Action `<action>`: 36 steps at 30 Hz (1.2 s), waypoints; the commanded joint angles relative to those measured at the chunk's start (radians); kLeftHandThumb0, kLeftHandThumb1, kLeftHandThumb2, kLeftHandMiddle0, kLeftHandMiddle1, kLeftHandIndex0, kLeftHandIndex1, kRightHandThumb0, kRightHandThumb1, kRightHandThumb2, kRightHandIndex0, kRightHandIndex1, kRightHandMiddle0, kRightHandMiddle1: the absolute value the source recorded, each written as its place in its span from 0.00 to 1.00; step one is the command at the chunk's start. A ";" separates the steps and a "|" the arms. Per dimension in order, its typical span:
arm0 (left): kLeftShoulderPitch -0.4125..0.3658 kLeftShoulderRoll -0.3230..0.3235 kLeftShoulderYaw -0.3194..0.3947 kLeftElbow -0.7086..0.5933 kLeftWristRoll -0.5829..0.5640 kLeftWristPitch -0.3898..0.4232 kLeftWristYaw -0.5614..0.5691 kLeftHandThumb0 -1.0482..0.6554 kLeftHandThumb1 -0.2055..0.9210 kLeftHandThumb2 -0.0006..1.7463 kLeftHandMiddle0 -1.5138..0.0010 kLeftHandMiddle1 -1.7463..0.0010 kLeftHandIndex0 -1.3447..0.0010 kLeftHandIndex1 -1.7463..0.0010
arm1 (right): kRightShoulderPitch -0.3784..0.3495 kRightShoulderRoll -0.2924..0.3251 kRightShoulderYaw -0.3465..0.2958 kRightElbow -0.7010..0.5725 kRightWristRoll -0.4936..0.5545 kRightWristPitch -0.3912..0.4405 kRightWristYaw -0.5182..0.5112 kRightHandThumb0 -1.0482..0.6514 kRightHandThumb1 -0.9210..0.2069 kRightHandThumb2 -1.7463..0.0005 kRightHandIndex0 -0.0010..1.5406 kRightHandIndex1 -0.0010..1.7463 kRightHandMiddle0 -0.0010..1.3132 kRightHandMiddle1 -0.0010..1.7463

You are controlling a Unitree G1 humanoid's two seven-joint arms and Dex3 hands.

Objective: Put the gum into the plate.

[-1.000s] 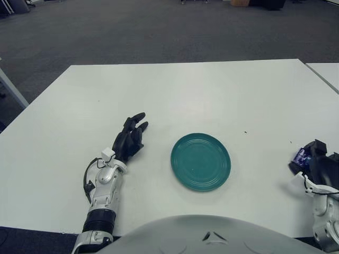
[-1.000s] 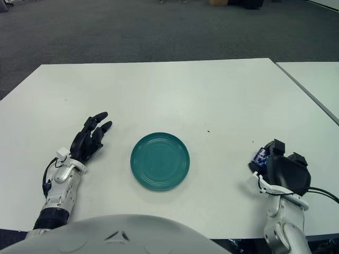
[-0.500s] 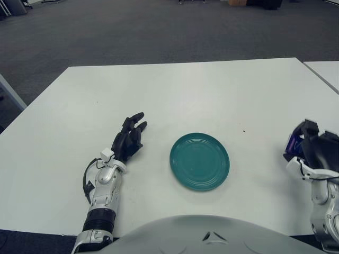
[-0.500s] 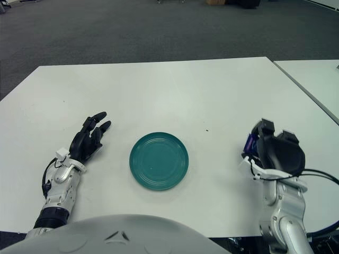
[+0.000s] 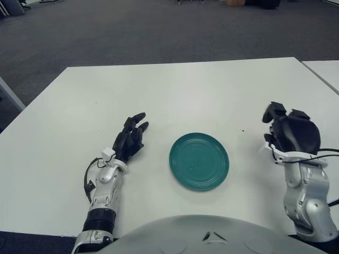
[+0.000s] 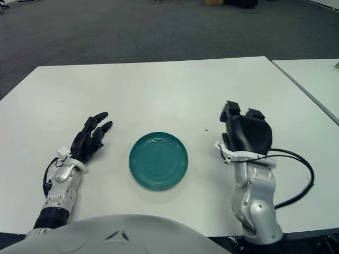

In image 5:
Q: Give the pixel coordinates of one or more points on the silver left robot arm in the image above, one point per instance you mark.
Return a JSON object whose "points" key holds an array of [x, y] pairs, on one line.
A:
{"points": [[106, 185]]}

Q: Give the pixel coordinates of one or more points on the black bulky furniture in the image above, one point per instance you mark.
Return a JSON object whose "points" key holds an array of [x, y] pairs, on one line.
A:
{"points": [[262, 3]]}

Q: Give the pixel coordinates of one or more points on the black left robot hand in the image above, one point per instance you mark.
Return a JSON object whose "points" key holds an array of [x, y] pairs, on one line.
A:
{"points": [[125, 144]]}

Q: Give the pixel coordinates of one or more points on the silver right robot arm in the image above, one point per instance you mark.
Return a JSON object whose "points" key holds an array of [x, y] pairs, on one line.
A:
{"points": [[304, 190]]}

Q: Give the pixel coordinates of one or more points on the grey robot torso shell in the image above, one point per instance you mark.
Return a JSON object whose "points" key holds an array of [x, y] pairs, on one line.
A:
{"points": [[172, 238]]}

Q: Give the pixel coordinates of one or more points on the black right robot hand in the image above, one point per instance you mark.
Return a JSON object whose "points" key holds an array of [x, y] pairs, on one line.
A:
{"points": [[296, 132]]}

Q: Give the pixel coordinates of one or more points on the teal round plate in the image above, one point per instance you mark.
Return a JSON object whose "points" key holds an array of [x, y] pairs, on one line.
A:
{"points": [[199, 162]]}

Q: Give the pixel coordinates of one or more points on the white desk with leg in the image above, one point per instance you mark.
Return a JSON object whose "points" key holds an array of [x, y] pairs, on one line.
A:
{"points": [[10, 94]]}

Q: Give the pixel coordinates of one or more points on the brown cardboard box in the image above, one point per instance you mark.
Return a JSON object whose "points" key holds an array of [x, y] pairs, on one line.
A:
{"points": [[235, 2]]}

